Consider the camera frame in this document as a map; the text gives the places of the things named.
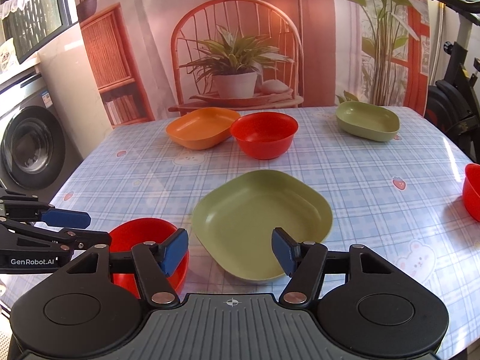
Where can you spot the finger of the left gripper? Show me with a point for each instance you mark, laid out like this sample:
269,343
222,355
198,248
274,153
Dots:
74,238
25,208

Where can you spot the orange square dish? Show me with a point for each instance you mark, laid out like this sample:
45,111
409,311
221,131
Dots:
203,128

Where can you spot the printed fabric backdrop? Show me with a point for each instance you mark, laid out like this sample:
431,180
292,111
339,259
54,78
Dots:
153,58

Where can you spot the red bowl edge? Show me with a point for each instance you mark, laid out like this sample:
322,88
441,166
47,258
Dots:
471,190

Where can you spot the red bowl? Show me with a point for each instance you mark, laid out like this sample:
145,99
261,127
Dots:
136,231
264,135

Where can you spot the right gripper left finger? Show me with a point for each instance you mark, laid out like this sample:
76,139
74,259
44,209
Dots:
154,263

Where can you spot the grey washing machine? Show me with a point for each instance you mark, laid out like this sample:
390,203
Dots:
37,154

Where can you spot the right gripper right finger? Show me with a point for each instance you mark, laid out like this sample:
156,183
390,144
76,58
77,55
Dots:
303,263

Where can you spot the dark framed window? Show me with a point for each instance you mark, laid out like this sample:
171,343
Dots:
31,24

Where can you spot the black exercise bike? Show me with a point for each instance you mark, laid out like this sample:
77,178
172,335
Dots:
452,105

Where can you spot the green square dish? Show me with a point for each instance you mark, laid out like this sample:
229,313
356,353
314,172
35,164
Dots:
367,121

